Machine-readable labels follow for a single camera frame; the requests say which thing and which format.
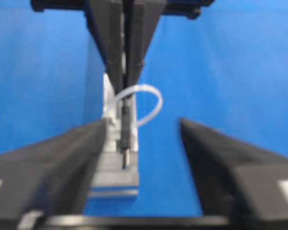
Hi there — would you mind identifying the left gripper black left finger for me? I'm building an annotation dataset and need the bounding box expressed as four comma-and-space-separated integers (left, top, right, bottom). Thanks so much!
0, 119, 107, 230

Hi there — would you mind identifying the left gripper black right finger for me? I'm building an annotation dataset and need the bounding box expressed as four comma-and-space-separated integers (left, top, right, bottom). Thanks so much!
179, 118, 288, 230

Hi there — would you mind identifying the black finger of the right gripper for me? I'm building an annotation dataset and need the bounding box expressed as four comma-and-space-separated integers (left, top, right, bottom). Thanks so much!
127, 0, 167, 87
85, 9, 123, 94

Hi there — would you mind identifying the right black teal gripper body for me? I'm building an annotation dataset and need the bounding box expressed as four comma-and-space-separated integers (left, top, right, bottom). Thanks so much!
30, 0, 213, 19

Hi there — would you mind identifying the rectangular aluminium extrusion frame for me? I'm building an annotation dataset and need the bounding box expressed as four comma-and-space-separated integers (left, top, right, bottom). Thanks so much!
86, 150, 140, 199

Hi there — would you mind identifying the white string loop clip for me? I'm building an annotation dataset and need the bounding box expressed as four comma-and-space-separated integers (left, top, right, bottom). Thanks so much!
103, 73, 164, 154

